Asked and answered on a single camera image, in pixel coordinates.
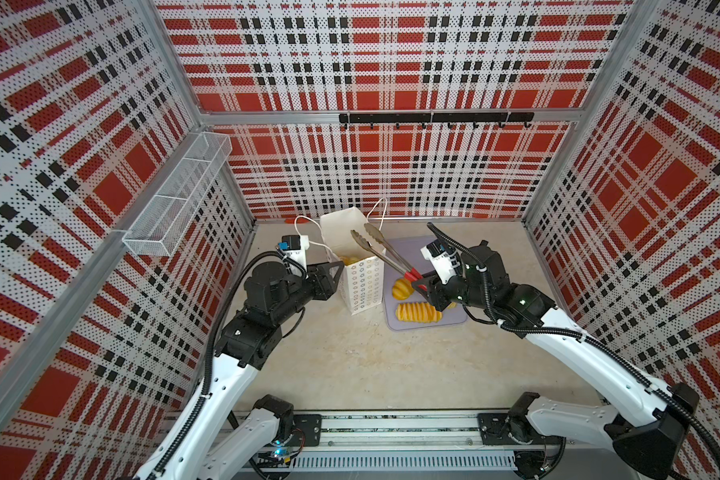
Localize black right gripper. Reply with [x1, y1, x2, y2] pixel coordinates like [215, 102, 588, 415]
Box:
[410, 269, 489, 314]

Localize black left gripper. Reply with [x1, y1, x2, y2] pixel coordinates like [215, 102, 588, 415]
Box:
[271, 260, 344, 324]

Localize striped oval bread roll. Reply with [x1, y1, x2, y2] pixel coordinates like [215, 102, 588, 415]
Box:
[340, 256, 360, 266]

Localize white printed paper bag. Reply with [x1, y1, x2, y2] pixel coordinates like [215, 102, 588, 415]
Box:
[293, 198, 388, 315]

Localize red handled metal tongs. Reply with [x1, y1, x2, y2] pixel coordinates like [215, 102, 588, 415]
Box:
[351, 223, 422, 283]

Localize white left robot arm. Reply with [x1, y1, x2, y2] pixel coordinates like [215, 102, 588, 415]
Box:
[135, 251, 344, 479]

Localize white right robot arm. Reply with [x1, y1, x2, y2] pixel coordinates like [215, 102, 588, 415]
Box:
[414, 223, 720, 479]

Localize bottom ridged bread loaf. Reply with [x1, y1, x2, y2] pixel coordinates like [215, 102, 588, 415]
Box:
[395, 302, 443, 324]

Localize round striped bun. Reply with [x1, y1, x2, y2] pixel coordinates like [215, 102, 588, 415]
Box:
[391, 278, 415, 301]

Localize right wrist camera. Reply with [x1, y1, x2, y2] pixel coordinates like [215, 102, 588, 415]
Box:
[421, 240, 462, 284]

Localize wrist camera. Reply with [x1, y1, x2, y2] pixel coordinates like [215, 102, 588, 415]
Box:
[421, 240, 462, 284]
[277, 234, 310, 268]

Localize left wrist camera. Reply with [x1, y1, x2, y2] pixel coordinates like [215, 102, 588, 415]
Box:
[277, 234, 310, 268]

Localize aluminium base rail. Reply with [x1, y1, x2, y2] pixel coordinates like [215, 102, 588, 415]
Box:
[149, 410, 655, 475]

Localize white wire mesh basket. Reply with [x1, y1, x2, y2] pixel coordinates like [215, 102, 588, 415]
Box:
[123, 132, 231, 257]

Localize black wall hook rail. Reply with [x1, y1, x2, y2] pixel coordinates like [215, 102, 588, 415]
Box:
[338, 111, 535, 127]

